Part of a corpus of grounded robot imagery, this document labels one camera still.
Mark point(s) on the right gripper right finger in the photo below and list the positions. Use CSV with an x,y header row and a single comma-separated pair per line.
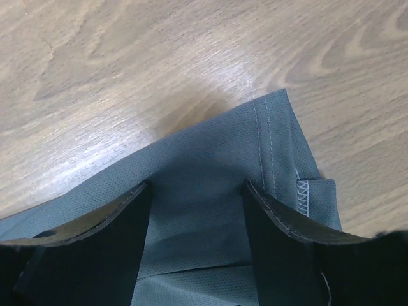
x,y
298,261

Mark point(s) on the grey t shirt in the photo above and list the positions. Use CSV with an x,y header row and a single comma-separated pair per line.
x,y
197,251

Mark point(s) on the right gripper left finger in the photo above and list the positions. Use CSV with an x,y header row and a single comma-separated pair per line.
x,y
92,260

